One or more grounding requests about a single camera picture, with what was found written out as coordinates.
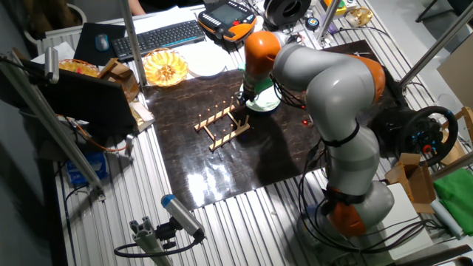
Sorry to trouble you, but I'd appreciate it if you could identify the small silver camera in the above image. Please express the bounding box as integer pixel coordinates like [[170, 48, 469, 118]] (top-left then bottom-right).
[[124, 133, 136, 158]]

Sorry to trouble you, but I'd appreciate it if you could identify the white flat box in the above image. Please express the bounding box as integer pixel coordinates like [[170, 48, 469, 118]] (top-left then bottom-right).
[[375, 183, 434, 260]]

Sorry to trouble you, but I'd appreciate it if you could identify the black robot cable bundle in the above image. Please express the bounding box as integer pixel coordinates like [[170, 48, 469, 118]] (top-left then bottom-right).
[[297, 142, 444, 256]]

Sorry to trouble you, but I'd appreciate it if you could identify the diagonal aluminium post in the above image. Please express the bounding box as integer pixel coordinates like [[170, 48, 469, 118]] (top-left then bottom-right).
[[398, 1, 473, 89]]

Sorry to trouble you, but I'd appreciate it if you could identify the silver camera with blue cap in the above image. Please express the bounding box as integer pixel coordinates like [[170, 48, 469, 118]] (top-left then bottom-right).
[[160, 194, 206, 239]]

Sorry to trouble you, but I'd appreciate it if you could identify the orange black teach pendant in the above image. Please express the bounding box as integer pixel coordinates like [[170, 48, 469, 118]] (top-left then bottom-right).
[[197, 0, 257, 43]]

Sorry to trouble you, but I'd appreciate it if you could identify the orange cable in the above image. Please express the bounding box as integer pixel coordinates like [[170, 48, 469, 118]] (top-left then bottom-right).
[[55, 113, 129, 153]]

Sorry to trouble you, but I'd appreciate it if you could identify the person forearm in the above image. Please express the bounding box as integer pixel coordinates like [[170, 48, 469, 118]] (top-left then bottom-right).
[[127, 0, 147, 16]]

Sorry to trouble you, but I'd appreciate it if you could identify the round blue yellow gadget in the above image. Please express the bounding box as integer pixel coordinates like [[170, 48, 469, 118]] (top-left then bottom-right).
[[304, 16, 321, 33]]

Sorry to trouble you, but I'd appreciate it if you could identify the black mouse pad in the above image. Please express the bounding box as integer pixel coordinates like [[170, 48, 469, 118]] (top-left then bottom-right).
[[73, 22, 127, 67]]

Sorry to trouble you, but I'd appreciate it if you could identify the silver camera on strut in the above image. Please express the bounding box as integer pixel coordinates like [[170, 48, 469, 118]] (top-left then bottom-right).
[[44, 46, 61, 85]]

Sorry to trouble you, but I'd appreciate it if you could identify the open cardboard box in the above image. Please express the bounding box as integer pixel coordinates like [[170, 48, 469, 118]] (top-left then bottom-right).
[[384, 152, 438, 214]]

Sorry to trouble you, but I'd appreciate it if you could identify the wooden chair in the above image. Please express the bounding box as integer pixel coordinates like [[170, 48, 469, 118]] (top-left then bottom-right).
[[439, 106, 473, 166]]

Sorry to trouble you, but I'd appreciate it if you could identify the upright aluminium post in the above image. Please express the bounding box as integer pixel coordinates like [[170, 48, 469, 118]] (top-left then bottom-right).
[[118, 0, 148, 88]]

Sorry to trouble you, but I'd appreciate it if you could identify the pale green round dish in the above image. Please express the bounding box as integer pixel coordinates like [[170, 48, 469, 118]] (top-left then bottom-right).
[[245, 83, 283, 113]]

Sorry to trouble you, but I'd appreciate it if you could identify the white round bin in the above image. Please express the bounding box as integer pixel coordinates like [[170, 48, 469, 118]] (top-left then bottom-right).
[[23, 2, 88, 49]]

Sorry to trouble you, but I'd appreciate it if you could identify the black camera cable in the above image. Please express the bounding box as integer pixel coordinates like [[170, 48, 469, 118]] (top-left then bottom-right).
[[113, 229, 205, 259]]

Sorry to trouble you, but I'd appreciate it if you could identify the blue plastic packet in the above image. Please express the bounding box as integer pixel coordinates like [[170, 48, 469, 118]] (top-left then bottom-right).
[[66, 151, 109, 188]]

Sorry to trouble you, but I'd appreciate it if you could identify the large amber glass bowl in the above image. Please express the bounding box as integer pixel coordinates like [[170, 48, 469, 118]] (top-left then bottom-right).
[[142, 47, 189, 88]]

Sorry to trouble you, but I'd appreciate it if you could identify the white gold snack pack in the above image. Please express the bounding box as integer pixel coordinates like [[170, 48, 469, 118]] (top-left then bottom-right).
[[129, 101, 156, 133]]

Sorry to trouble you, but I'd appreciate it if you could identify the grey blue computer mouse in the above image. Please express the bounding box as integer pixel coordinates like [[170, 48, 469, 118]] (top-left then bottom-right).
[[95, 33, 111, 52]]

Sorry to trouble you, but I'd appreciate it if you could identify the green gripper mount adapter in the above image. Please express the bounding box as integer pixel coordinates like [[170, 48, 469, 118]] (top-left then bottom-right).
[[238, 61, 276, 95]]

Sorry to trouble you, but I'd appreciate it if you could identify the yellow emergency stop box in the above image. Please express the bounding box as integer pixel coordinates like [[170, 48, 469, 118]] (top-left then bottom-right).
[[319, 0, 348, 18]]

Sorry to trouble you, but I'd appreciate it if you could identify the green cloth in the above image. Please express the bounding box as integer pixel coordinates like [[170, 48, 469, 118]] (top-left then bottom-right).
[[432, 168, 473, 236]]

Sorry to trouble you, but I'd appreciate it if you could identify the white round plate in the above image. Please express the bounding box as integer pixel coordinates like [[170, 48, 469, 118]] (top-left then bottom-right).
[[177, 41, 228, 78]]

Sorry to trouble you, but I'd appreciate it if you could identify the black round spool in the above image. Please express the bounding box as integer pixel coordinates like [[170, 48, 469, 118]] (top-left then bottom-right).
[[263, 0, 313, 27]]

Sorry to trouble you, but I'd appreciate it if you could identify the wooden dish rack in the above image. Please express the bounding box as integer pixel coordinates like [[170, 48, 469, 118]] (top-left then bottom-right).
[[194, 95, 251, 152]]

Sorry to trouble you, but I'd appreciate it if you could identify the pale rolled tube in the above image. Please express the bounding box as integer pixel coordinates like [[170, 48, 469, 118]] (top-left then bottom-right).
[[430, 199, 465, 240]]

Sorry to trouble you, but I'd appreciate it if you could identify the thin aluminium post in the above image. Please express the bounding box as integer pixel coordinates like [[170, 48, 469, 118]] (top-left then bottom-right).
[[316, 0, 341, 42]]

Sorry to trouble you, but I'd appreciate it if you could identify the aluminium profile camera mount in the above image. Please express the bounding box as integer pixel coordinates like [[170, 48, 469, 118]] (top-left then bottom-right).
[[129, 216, 173, 266]]

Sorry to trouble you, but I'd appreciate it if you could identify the white paper sheet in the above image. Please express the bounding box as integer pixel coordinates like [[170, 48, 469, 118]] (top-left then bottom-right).
[[31, 41, 77, 66]]

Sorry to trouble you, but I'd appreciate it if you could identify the black computer keyboard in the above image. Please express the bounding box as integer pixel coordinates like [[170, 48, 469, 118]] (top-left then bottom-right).
[[110, 19, 207, 62]]

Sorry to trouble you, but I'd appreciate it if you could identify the slanted aluminium frame strut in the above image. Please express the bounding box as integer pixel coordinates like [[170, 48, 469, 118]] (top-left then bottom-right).
[[0, 51, 107, 201]]

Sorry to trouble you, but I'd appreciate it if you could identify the black steering wheel controller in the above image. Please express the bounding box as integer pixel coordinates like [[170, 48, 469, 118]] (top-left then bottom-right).
[[369, 106, 460, 168]]

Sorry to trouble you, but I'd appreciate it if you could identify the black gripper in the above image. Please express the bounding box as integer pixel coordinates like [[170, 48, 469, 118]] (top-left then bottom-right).
[[237, 78, 259, 109]]

